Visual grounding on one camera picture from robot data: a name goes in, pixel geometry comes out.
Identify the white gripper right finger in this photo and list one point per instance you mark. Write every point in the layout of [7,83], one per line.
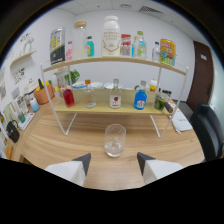
[158,168]

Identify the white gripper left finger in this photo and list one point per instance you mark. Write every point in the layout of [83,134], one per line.
[68,169]

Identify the glass cup of mint and lime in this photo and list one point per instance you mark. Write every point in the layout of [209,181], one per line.
[161,102]

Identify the clear bottle with red label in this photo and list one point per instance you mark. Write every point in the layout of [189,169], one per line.
[115,98]

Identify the silver soda water can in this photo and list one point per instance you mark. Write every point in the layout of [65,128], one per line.
[57,46]

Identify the clear drinking glass with ice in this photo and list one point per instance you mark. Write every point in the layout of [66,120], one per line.
[115,141]

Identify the white pouch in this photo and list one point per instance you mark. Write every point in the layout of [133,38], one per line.
[181,121]

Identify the black chair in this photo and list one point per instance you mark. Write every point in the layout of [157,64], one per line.
[208,131]

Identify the white tray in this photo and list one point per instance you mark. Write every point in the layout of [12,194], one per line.
[26,121]

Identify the black kettle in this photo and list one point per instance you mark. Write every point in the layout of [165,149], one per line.
[12,131]

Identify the red liquid bottle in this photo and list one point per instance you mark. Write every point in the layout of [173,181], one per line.
[69,98]

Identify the blue liquid bottle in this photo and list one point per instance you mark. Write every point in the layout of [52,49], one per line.
[140,99]

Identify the light blue small bottle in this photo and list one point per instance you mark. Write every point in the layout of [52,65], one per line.
[34,105]

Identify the clear bottle with brown cap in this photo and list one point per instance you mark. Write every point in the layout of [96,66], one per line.
[89,97]

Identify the orange pot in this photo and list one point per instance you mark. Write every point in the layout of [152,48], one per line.
[43,96]

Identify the white two-tier wooden shelf rack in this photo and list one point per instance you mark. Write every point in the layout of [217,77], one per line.
[110,101]

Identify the white bottle with red cap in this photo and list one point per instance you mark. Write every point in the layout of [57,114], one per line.
[153,86]

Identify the white bowl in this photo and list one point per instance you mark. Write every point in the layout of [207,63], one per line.
[79,85]
[97,85]
[108,86]

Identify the green potted plant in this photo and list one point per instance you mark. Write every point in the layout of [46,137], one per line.
[74,76]

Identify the brown door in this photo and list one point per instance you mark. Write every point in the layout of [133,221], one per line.
[201,75]

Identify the clear water bottle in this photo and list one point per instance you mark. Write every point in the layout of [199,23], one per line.
[156,53]

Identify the small pink bottle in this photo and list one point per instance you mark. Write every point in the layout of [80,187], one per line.
[69,52]

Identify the yellow snack can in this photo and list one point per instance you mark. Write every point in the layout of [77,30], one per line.
[167,51]

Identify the clear bottle with green cap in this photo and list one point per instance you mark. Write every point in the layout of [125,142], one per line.
[141,48]

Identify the small teal bottle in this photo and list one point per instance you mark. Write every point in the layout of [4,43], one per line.
[90,48]

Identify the glass jar with cork lid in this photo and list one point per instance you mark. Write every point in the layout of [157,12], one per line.
[79,41]

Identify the large white bottle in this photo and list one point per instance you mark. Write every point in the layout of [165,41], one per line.
[110,38]

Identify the ceiling air vent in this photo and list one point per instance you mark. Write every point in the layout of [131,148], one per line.
[150,9]

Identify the wooden wall shelf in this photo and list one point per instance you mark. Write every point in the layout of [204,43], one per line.
[22,57]

